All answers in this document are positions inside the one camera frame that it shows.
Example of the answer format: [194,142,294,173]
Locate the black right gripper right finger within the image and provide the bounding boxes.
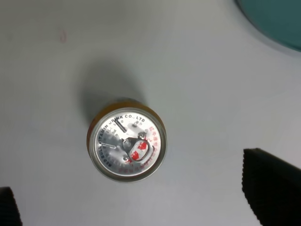
[242,148,301,226]

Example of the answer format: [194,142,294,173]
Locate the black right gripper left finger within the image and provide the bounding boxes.
[0,187,23,226]

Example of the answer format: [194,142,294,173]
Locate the teal round plastic tray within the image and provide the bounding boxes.
[235,0,301,52]

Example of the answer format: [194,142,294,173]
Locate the gold Red Bull can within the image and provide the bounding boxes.
[87,99,167,182]

